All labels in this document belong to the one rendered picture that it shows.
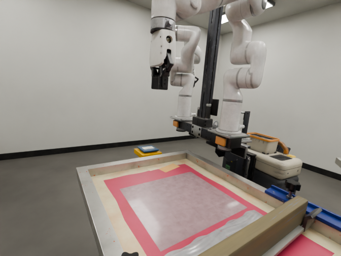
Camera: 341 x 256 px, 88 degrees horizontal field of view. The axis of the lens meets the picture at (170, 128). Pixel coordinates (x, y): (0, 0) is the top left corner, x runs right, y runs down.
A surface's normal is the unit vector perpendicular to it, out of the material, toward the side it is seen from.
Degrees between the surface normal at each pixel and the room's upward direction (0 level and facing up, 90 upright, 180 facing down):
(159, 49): 91
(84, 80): 90
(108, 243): 0
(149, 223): 0
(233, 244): 0
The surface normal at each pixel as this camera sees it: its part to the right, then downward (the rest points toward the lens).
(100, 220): 0.07, -0.98
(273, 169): -0.88, 0.04
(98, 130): 0.55, 0.21
